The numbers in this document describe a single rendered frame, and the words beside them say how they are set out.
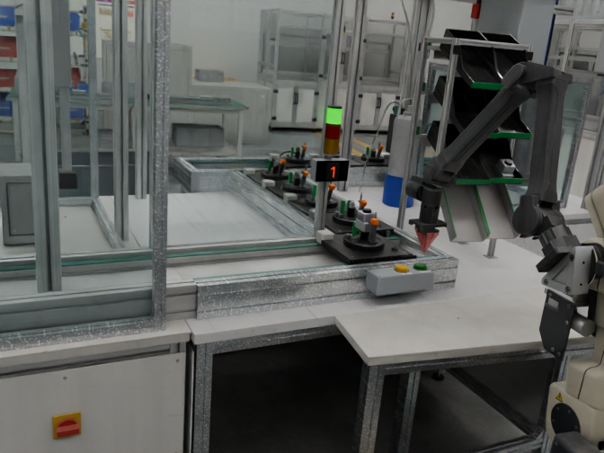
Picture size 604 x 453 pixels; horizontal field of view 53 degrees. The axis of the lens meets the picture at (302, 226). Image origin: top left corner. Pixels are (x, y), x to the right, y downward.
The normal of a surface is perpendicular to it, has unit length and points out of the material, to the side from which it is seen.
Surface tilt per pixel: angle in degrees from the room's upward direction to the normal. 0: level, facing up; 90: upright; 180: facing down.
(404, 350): 0
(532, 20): 90
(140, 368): 90
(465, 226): 45
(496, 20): 90
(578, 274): 82
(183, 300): 90
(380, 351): 0
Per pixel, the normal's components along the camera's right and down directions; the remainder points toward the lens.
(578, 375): -0.95, 0.02
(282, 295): 0.43, 0.30
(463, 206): 0.25, -0.46
